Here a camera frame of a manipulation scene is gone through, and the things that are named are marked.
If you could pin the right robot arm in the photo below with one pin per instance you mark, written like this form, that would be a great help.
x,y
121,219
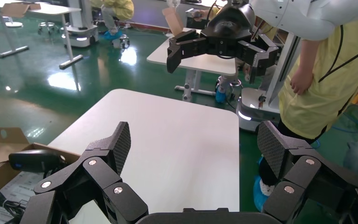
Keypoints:
x,y
305,15

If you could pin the brown cardboard box with flap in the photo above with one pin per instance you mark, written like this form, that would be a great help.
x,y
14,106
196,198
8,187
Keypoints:
x,y
174,21

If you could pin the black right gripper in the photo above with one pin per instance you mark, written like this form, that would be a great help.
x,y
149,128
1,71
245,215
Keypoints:
x,y
228,28

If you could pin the long white table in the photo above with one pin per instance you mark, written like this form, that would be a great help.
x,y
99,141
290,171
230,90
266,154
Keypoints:
x,y
58,10

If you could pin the standing person in yellow coat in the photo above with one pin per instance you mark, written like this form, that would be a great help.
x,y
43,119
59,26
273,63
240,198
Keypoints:
x,y
327,92

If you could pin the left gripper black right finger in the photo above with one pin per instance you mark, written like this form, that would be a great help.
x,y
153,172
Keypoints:
x,y
271,145

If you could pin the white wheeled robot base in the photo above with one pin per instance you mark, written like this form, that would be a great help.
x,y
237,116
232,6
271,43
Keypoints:
x,y
80,37
256,114

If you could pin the open brown cardboard box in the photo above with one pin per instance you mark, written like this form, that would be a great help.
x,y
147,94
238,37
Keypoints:
x,y
15,136

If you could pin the printed paper instruction sheet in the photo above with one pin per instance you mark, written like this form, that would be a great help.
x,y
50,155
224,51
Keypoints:
x,y
12,191

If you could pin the seated person in yellow coat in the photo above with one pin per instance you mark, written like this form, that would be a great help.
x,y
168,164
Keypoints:
x,y
268,29

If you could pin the white table with pedestal legs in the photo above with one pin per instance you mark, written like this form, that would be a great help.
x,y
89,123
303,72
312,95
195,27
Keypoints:
x,y
203,65

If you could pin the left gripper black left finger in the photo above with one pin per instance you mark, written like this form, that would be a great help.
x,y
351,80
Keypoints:
x,y
120,148

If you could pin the small brown cardboard box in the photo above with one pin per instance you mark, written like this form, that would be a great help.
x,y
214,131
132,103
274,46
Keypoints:
x,y
18,9

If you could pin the round wheeled stool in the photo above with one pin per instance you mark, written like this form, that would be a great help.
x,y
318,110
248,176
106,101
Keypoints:
x,y
47,26
122,40

